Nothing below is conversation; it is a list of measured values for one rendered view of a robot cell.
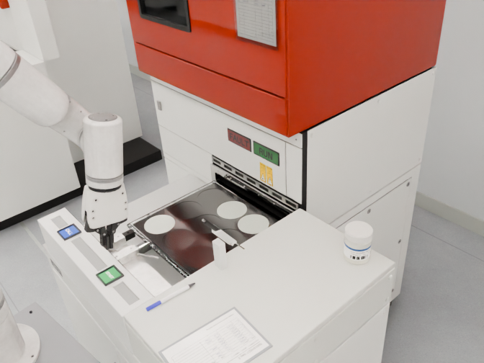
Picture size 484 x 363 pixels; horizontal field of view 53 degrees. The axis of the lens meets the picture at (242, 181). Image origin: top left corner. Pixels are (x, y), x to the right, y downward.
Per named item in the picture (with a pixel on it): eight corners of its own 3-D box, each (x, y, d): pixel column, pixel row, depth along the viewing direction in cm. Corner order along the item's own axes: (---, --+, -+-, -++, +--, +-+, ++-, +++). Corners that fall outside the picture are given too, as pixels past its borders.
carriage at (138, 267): (122, 244, 159) (120, 237, 158) (186, 305, 135) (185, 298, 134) (99, 256, 155) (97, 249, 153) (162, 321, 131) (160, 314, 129)
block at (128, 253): (134, 250, 152) (132, 243, 150) (140, 256, 150) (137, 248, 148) (111, 263, 148) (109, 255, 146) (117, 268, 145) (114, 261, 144)
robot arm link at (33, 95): (-28, 73, 99) (86, 153, 120) (-12, 95, 87) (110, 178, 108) (1, 39, 99) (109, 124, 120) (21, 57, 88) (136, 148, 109)
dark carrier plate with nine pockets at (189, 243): (214, 184, 178) (214, 182, 178) (281, 225, 156) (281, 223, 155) (132, 225, 160) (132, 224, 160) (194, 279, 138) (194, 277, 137)
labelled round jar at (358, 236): (353, 244, 135) (356, 217, 130) (375, 256, 131) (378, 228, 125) (337, 256, 132) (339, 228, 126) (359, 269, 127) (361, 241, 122)
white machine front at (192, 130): (168, 154, 214) (153, 66, 192) (305, 240, 160) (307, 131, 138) (162, 157, 212) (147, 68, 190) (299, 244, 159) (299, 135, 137)
